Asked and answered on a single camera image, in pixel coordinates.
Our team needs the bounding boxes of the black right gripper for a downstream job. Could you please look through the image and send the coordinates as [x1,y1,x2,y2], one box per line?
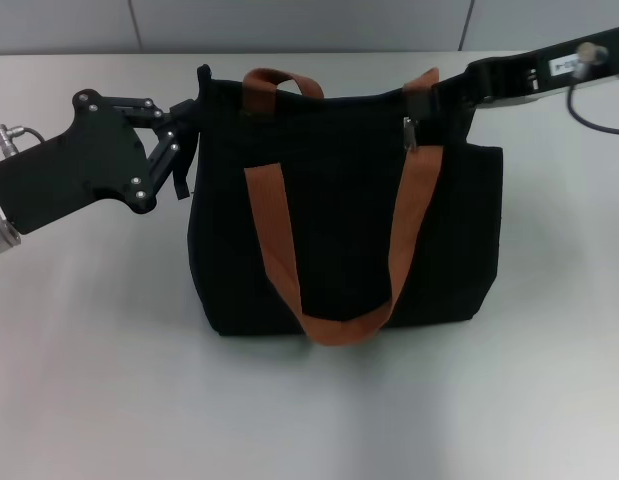
[406,24,619,125]

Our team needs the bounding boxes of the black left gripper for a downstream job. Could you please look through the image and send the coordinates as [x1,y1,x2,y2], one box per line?
[0,88,199,236]

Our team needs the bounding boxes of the silver zipper pull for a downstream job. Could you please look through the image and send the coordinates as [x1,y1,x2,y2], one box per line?
[402,117,419,152]

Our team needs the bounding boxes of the black food bag brown handles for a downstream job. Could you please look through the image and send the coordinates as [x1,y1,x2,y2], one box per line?
[171,63,505,349]

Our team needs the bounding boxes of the left gripper cable with plug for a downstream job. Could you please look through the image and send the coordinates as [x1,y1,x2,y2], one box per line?
[0,124,45,159]

